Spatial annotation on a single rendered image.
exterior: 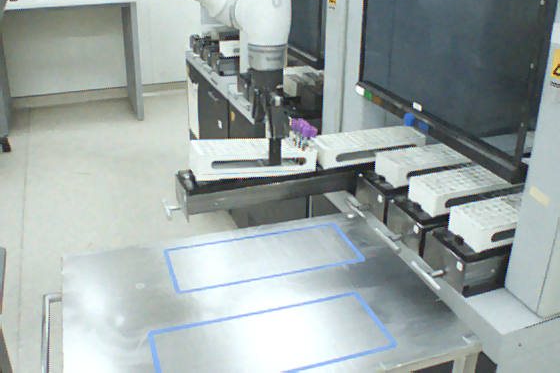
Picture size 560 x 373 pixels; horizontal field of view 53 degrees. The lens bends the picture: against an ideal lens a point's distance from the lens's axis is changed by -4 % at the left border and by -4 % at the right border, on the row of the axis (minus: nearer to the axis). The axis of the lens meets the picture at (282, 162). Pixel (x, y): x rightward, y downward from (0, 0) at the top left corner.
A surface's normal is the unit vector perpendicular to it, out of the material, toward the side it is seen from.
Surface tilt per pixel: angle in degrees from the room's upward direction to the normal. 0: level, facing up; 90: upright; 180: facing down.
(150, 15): 90
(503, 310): 0
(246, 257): 0
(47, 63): 90
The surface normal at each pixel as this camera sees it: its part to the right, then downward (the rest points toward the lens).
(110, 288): 0.01, -0.92
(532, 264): -0.93, 0.13
